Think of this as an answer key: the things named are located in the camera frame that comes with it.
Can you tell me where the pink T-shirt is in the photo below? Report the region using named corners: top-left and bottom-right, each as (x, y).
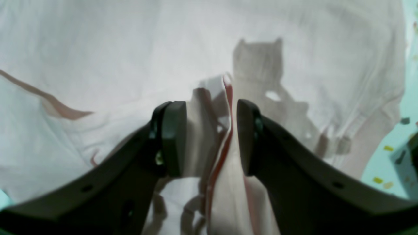
top-left (1, 0), bottom-right (406, 235)

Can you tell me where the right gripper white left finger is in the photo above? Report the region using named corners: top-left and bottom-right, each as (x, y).
top-left (1, 101), bottom-right (187, 235)

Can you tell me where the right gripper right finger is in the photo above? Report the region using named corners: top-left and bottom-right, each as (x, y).
top-left (236, 99), bottom-right (417, 235)

